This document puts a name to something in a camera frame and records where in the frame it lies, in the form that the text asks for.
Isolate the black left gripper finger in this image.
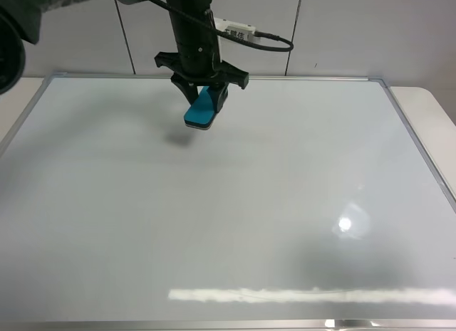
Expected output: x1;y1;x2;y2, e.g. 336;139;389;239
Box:
208;83;229;112
171;73;200;105

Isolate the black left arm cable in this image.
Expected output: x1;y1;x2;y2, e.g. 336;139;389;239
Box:
131;0;294;53

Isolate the white aluminium-framed whiteboard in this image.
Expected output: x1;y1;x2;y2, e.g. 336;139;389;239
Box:
1;75;455;330

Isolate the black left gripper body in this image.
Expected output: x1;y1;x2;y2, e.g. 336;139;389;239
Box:
155;43;249;89

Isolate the teal felt whiteboard eraser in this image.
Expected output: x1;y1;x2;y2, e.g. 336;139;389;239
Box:
184;87;217;130

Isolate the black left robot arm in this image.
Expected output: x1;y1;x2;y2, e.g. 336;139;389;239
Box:
1;0;177;90

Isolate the white labelled wrist camera box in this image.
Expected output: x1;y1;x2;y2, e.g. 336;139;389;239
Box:
214;18;259;43

